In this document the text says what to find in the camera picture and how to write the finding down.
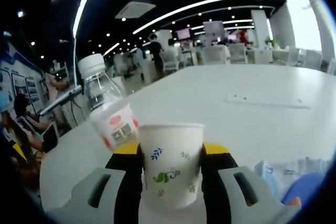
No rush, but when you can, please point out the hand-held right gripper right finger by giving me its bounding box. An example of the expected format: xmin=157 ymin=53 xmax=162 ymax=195
xmin=201 ymin=143 xmax=292 ymax=224

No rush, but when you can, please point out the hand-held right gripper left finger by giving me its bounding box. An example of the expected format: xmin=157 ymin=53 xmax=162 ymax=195
xmin=46 ymin=143 xmax=144 ymax=224

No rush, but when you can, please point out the white paper cup leaf print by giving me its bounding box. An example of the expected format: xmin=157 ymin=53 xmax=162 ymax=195
xmin=138 ymin=122 xmax=205 ymax=210

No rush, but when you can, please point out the clear bag with blue pad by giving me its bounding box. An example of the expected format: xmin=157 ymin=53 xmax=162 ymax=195
xmin=254 ymin=157 xmax=332 ymax=208

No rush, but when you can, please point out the clear plastic bottle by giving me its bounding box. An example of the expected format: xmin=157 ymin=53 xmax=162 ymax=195
xmin=78 ymin=53 xmax=140 ymax=153

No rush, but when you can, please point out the white tabletop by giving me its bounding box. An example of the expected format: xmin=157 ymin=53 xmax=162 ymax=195
xmin=39 ymin=63 xmax=336 ymax=224

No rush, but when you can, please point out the silver metal rod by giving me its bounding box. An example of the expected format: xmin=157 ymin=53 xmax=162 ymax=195
xmin=39 ymin=84 xmax=82 ymax=116

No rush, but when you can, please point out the white mesh chair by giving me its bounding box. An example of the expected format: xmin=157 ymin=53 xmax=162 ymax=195
xmin=228 ymin=42 xmax=248 ymax=64

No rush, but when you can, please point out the hanging display screen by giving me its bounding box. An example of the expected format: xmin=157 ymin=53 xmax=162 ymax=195
xmin=203 ymin=20 xmax=224 ymax=35
xmin=176 ymin=28 xmax=192 ymax=40

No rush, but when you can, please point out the ceiling air vent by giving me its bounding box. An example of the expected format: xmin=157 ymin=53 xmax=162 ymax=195
xmin=114 ymin=0 xmax=158 ymax=20

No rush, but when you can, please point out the white table cable cover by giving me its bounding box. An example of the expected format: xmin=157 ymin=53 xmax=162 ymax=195
xmin=224 ymin=92 xmax=312 ymax=110

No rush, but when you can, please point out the blue white wall poster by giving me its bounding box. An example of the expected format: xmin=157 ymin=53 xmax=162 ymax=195
xmin=0 ymin=41 xmax=45 ymax=111

